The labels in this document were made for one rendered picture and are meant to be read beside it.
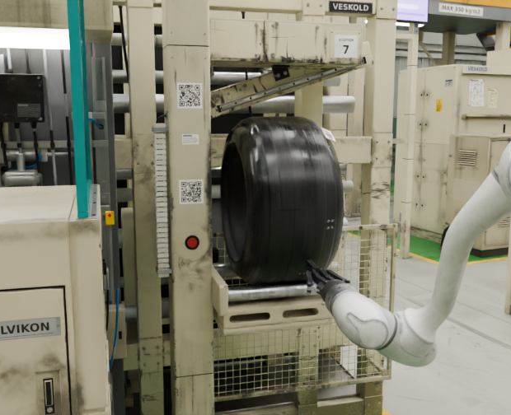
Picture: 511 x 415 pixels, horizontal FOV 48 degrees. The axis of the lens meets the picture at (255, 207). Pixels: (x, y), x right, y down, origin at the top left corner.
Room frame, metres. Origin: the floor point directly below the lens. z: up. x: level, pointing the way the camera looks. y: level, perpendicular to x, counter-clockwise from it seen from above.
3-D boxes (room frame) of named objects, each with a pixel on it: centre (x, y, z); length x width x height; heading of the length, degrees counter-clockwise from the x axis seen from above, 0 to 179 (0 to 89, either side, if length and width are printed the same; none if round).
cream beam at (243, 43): (2.22, -0.07, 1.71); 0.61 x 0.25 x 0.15; 105
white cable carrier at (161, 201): (1.77, 0.29, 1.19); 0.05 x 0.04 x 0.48; 15
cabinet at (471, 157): (6.18, -2.62, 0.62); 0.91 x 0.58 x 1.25; 115
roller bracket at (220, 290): (1.86, 0.14, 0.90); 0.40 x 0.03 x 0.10; 15
